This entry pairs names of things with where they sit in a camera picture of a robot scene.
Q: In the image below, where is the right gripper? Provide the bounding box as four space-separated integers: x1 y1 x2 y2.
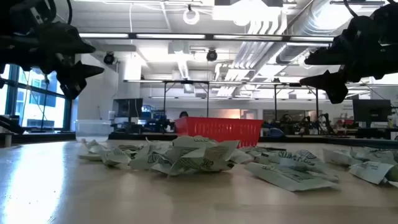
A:
299 14 398 105

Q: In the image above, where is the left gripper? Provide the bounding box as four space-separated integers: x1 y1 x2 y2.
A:
0 24 105 101

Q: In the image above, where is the red plastic basket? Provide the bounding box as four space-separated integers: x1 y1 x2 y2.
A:
174 116 264 148

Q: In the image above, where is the black tripod stand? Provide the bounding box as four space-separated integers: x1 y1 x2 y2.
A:
40 74 51 131

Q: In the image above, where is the black computer monitor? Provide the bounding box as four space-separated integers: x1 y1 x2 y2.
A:
353 99 392 124
112 98 144 125

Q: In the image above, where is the large window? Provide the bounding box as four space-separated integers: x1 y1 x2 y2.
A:
0 63 73 132

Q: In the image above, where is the clear plastic container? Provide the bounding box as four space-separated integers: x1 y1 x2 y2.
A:
75 119 112 139

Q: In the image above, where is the blue chair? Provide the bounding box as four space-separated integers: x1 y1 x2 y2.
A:
267 127 285 138

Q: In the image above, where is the white ceiling conduit bundle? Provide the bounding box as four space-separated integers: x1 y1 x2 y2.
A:
217 18 289 98

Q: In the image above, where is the long overhead light bar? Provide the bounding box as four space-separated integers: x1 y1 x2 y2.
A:
79 32 336 43

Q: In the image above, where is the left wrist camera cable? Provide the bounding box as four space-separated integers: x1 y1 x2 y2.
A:
66 0 73 26

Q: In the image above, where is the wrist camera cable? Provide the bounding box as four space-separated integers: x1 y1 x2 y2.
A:
343 0 358 18
66 0 73 26

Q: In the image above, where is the silver ventilation duct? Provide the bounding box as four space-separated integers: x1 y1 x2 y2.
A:
275 0 346 65

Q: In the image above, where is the black background rig frame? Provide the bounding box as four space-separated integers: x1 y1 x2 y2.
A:
273 82 320 123
162 80 210 118

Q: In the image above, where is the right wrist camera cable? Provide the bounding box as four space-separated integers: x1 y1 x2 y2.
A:
343 0 358 18

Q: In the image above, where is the black aluminium table frame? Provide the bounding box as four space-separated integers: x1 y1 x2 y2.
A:
0 114 398 150

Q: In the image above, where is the white ring lamp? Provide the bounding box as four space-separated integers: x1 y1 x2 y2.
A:
182 4 200 26

